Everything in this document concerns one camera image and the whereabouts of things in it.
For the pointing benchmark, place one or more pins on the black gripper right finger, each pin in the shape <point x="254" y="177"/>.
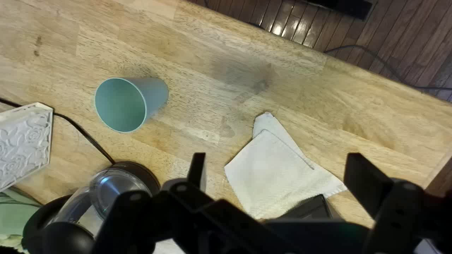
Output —
<point x="365" y="177"/>

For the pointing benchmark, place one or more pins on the teal plastic cup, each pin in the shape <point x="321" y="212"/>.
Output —
<point x="120" y="106"/>

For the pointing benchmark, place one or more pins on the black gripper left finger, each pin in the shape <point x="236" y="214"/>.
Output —
<point x="198" y="170"/>

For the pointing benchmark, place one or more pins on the green cloth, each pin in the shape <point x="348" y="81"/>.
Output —
<point x="14" y="217"/>

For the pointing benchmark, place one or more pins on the white folded cloth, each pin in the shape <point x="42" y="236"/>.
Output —
<point x="273" y="174"/>

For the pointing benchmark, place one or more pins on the white embossed paper towel pack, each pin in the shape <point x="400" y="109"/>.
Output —
<point x="23" y="142"/>

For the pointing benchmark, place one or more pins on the black floor object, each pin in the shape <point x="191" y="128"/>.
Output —
<point x="343" y="8"/>

